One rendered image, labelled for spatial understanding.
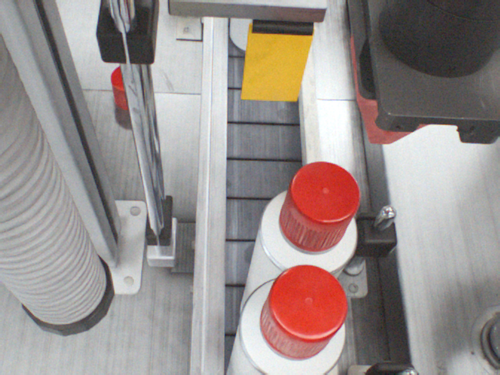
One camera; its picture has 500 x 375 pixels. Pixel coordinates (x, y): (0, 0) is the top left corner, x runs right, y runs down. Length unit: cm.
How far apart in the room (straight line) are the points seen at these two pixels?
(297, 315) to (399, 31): 13
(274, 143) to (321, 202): 26
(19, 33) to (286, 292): 15
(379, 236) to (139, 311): 21
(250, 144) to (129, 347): 20
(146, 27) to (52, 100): 8
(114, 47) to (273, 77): 9
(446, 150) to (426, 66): 28
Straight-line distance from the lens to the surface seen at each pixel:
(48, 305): 21
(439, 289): 49
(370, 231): 44
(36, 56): 27
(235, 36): 56
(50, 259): 17
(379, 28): 29
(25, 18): 26
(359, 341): 51
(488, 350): 48
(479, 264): 51
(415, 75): 28
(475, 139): 30
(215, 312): 36
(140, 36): 23
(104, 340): 50
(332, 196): 26
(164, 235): 40
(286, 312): 24
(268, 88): 30
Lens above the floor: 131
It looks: 62 degrees down
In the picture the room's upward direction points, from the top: 10 degrees clockwise
